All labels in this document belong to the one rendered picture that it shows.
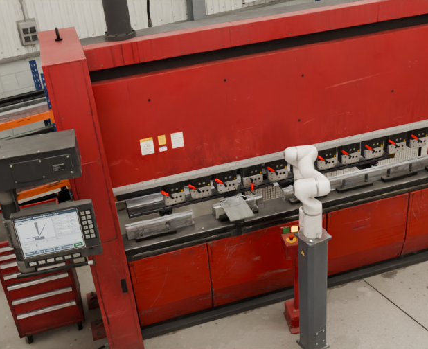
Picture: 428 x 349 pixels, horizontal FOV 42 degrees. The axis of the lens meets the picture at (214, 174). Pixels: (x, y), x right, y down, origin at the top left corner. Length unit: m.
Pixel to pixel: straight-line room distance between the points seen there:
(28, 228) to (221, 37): 1.66
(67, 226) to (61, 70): 0.88
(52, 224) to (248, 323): 1.97
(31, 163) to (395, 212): 2.92
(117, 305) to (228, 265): 0.88
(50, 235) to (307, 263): 1.66
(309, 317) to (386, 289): 1.04
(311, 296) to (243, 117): 1.32
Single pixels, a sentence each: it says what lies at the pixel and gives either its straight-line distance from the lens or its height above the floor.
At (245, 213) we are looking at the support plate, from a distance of 4.04.
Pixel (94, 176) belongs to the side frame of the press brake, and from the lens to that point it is 3.62.
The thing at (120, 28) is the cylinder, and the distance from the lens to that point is 3.61.
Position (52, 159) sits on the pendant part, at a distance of 3.14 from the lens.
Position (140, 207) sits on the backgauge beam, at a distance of 4.33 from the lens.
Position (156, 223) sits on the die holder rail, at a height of 0.96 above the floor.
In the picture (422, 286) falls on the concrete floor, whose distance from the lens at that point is 5.05.
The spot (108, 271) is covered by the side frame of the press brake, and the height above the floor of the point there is 0.81.
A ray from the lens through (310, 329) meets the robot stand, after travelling 4.22.
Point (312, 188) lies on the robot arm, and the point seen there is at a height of 1.39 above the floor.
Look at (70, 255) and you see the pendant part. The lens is 3.42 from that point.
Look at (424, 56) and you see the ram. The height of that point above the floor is 1.84.
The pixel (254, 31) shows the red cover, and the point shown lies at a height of 2.24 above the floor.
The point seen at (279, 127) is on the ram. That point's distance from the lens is 4.06.
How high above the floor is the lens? 3.19
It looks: 29 degrees down
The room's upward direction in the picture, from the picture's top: 6 degrees counter-clockwise
